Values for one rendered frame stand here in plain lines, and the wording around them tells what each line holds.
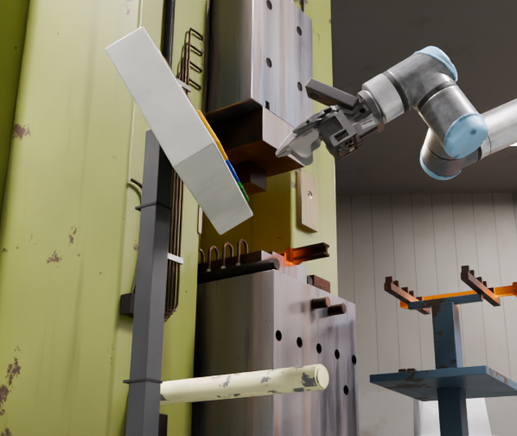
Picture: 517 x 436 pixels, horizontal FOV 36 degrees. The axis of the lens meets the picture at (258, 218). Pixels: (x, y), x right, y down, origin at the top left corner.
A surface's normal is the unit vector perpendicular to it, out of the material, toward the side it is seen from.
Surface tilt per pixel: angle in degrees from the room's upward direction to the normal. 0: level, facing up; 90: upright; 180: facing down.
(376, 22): 180
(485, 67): 180
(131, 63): 90
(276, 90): 90
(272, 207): 90
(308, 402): 90
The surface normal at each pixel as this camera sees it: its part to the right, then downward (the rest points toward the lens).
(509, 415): -0.07, -0.35
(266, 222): -0.58, -0.29
